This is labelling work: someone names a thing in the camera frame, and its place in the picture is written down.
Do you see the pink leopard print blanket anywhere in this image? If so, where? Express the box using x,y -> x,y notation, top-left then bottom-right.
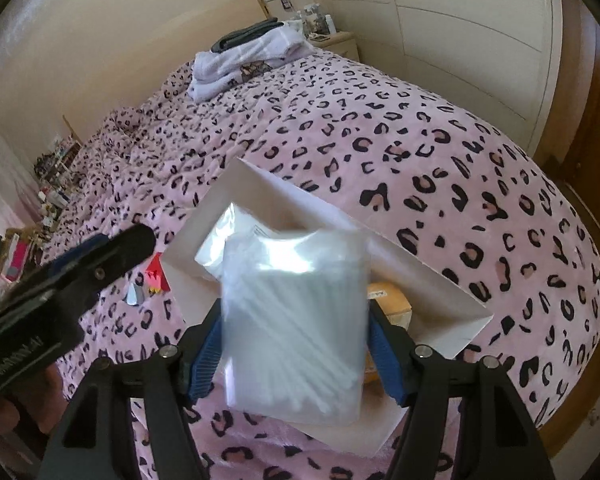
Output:
40,52 -> 600,480

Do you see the wooden nightstand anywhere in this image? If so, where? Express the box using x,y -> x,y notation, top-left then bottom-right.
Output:
310,32 -> 360,62

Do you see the pink book box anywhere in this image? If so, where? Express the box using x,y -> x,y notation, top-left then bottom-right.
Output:
2,240 -> 33,282

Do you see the red toy block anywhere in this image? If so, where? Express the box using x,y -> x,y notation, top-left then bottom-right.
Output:
144,252 -> 171,292

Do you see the white plastic wipes packet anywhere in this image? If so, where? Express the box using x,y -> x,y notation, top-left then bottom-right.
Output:
194,203 -> 277,281

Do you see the beige wooden headboard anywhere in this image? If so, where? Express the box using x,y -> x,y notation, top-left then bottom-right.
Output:
62,0 -> 270,142

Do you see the person's left hand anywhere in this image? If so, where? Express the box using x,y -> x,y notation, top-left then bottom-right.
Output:
0,364 -> 67,437

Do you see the clear cotton swab box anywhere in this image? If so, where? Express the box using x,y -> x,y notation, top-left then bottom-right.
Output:
221,230 -> 368,426

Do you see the brown wooden door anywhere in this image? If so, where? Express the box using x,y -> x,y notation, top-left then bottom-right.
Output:
534,0 -> 600,453

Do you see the orange cartoon bear box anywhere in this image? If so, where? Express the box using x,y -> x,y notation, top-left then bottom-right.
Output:
364,282 -> 414,386

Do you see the dark folded garment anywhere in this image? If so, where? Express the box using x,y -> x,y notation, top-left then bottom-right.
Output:
211,18 -> 284,53

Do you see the white folded clothes pile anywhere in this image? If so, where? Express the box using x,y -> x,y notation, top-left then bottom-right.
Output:
187,25 -> 316,103

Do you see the cluttered side shelf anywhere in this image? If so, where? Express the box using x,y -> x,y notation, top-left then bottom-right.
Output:
33,133 -> 82,218

